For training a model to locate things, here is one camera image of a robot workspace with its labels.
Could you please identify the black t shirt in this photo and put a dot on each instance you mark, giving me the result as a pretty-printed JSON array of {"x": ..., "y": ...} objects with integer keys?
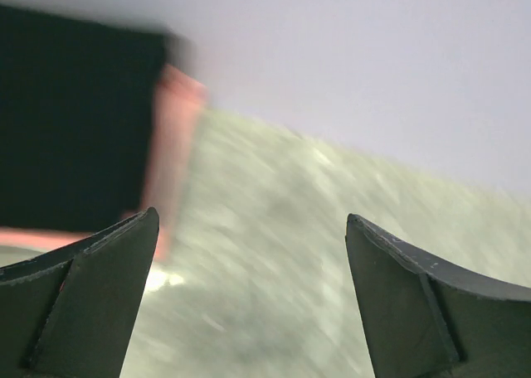
[{"x": 30, "y": 36}]

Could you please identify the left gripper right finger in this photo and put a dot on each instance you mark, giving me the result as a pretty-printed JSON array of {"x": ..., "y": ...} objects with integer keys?
[{"x": 424, "y": 316}]

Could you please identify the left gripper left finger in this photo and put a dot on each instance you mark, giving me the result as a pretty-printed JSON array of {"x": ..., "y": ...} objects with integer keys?
[{"x": 70, "y": 312}]

